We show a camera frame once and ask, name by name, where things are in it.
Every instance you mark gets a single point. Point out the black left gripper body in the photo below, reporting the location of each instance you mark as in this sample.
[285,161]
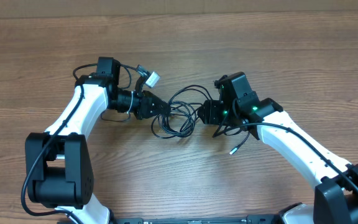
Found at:
[145,98]

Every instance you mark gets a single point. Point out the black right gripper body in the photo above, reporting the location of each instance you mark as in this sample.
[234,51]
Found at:
[216,114]

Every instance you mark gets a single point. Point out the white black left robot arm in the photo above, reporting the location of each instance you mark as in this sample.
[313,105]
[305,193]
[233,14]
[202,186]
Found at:
[59,176]

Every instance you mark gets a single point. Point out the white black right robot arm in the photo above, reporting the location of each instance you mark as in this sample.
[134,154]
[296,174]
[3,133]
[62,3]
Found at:
[333,179]

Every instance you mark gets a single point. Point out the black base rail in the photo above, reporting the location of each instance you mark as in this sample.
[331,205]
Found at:
[197,220]

